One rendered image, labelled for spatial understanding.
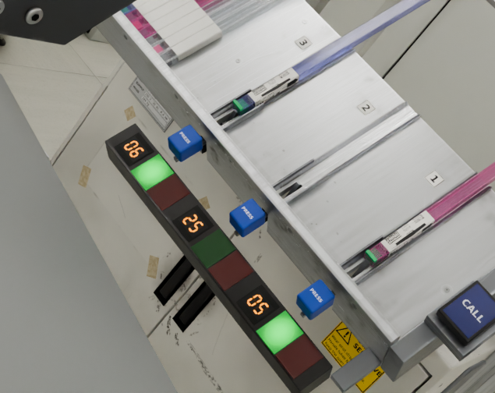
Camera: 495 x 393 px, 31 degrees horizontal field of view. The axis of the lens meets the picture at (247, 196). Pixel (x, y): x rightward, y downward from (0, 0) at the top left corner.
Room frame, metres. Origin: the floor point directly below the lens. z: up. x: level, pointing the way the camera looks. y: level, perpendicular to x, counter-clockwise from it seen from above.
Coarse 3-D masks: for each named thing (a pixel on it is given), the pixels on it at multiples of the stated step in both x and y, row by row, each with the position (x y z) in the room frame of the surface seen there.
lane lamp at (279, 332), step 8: (272, 320) 0.76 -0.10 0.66; (280, 320) 0.76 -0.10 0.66; (288, 320) 0.76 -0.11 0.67; (264, 328) 0.75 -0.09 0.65; (272, 328) 0.75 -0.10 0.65; (280, 328) 0.75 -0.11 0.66; (288, 328) 0.76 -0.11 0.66; (296, 328) 0.76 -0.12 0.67; (264, 336) 0.74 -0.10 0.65; (272, 336) 0.75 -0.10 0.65; (280, 336) 0.75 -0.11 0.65; (288, 336) 0.75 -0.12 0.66; (296, 336) 0.75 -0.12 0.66; (272, 344) 0.74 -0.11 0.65; (280, 344) 0.74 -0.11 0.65
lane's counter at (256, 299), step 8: (256, 288) 0.78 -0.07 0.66; (264, 288) 0.78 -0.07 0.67; (248, 296) 0.77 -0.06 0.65; (256, 296) 0.77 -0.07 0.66; (264, 296) 0.77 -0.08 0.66; (240, 304) 0.76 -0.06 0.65; (248, 304) 0.76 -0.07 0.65; (256, 304) 0.76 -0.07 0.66; (264, 304) 0.77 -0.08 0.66; (272, 304) 0.77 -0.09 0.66; (248, 312) 0.76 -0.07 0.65; (256, 312) 0.76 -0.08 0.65; (264, 312) 0.76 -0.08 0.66; (272, 312) 0.76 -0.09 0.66; (256, 320) 0.75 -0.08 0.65
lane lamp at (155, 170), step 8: (152, 160) 0.85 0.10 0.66; (160, 160) 0.85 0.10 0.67; (136, 168) 0.84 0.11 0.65; (144, 168) 0.84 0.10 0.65; (152, 168) 0.84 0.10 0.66; (160, 168) 0.85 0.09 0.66; (168, 168) 0.85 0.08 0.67; (136, 176) 0.83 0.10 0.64; (144, 176) 0.83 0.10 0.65; (152, 176) 0.84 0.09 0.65; (160, 176) 0.84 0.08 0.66; (144, 184) 0.83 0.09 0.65; (152, 184) 0.83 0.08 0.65
